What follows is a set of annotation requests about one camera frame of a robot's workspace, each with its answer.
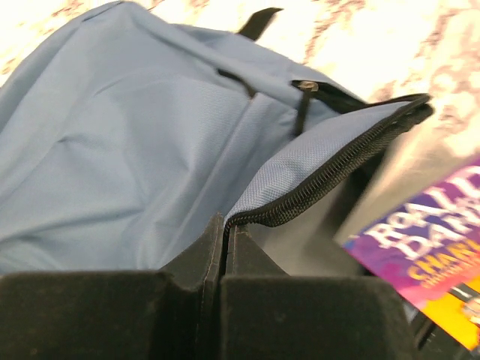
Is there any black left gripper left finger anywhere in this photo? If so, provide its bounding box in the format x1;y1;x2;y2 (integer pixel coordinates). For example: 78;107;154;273
1;216;223;359

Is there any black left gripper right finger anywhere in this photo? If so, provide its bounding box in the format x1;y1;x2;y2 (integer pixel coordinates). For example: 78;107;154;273
220;226;419;359

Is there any blue fabric backpack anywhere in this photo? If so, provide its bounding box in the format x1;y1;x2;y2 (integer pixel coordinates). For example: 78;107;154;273
0;0;435;278

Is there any purple Roald Dahl book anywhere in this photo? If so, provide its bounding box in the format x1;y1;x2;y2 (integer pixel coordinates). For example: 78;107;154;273
343;158;479;353

